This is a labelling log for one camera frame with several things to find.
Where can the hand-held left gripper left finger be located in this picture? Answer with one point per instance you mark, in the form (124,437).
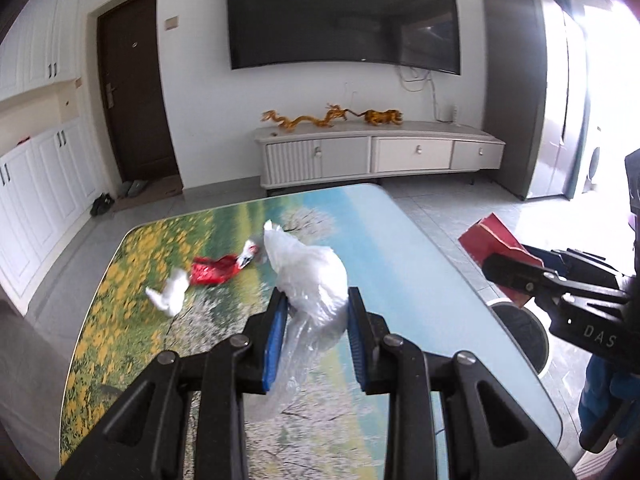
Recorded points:
(275,342)

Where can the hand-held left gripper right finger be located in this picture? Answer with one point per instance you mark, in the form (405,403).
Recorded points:
(357,342)

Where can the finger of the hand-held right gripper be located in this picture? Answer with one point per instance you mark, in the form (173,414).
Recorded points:
(520,272)
(590,267)

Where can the red paper box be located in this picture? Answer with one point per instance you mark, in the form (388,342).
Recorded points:
(487,240)

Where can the white round trash bin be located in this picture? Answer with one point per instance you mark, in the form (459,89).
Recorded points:
(544,355)

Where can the white plastic bag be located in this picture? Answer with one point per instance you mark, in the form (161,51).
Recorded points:
(310,280)

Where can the black bin liner bag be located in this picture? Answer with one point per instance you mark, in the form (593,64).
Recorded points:
(522,332)

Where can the red snack wrapper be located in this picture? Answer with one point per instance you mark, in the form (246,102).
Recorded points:
(217,270)

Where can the landscape printed table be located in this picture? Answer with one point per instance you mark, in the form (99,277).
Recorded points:
(425,270)

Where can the crumpled white tissue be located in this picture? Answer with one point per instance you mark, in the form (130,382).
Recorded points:
(170,295)

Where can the white power strip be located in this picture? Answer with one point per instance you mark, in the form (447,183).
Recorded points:
(454,114)

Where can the grey refrigerator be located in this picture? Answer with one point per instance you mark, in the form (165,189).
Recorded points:
(530,95)

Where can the white television cabinet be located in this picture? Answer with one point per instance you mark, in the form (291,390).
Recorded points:
(380,152)

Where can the brown door mat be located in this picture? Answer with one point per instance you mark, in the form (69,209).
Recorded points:
(160,192)

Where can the grey slipper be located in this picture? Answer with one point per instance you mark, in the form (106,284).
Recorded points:
(123,190)
(139,187)

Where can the golden tiger figurine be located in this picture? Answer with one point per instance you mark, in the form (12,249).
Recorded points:
(382,117)

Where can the black shoe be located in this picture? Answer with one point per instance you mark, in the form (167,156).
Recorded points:
(97,206)
(108,200)

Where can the golden dragon figurine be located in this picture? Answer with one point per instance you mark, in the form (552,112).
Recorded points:
(305,121)

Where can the white floor cupboard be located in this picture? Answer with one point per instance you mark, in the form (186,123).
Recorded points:
(45,195)

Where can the dark brown door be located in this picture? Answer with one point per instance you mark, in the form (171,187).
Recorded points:
(135,90)

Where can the black wall television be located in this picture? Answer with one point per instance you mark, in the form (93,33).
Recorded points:
(340,10)

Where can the beige wall switch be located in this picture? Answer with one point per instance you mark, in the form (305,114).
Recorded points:
(171,22)

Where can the white wall cupboard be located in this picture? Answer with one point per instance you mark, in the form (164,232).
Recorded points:
(35,40)

